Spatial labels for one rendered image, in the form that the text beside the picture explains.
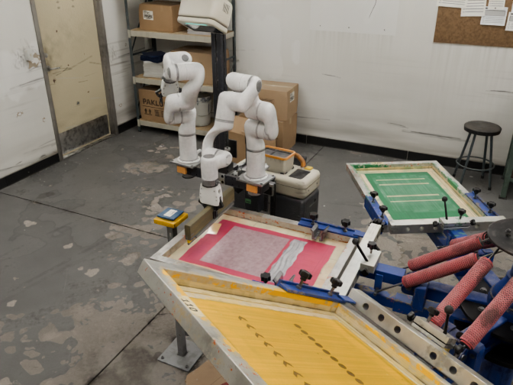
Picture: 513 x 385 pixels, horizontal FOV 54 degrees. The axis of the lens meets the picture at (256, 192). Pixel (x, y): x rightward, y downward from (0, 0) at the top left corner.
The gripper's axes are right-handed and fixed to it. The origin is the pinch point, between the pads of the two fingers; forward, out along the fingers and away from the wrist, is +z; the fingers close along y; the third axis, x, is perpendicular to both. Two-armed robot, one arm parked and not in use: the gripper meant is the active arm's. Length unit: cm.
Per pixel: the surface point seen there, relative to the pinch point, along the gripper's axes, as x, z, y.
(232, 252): 5.3, 14.7, -13.4
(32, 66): -193, 1, 322
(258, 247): -3.4, 14.8, -22.5
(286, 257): -0.9, 14.4, -37.7
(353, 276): 11, 6, -71
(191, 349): -16, 110, 29
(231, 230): -12.1, 14.8, -3.7
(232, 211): -25.2, 12.5, 2.7
